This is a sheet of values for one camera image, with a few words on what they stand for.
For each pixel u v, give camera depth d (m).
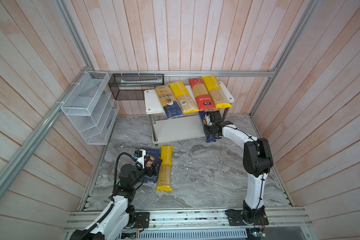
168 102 0.76
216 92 0.81
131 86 1.03
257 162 0.55
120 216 0.56
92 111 0.69
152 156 0.90
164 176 0.86
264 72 0.93
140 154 0.71
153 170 0.72
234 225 0.72
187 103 0.76
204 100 0.77
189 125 1.11
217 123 0.77
